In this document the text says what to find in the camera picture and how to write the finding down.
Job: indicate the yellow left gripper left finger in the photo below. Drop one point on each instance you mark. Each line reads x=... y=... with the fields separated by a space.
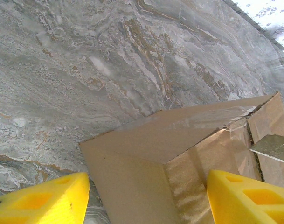
x=50 y=203

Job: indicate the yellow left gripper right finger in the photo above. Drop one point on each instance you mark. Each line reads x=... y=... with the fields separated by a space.
x=244 y=203

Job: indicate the brown cardboard express box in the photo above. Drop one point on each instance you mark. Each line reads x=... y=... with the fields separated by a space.
x=144 y=163

